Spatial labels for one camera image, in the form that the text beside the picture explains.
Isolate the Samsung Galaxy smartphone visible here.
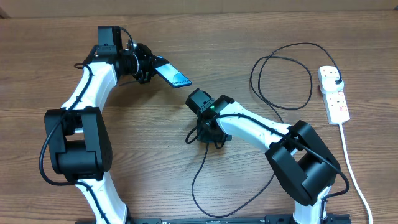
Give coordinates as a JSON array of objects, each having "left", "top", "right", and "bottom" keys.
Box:
[{"left": 156, "top": 63, "right": 192, "bottom": 88}]

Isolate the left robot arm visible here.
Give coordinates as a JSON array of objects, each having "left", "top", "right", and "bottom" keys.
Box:
[{"left": 39, "top": 26, "right": 156, "bottom": 223}]

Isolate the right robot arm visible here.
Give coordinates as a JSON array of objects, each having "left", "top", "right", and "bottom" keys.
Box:
[{"left": 185, "top": 88, "right": 341, "bottom": 223}]

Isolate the white charger adapter plug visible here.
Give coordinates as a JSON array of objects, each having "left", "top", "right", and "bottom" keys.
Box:
[{"left": 320, "top": 77, "right": 345, "bottom": 94}]

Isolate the white power strip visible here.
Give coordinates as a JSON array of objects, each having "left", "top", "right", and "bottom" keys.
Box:
[{"left": 317, "top": 66, "right": 350, "bottom": 125}]

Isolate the white power strip cord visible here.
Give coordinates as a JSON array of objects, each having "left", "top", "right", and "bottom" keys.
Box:
[{"left": 338, "top": 123, "right": 373, "bottom": 224}]

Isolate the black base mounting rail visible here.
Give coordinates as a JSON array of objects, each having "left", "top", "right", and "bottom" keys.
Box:
[{"left": 75, "top": 213, "right": 351, "bottom": 224}]

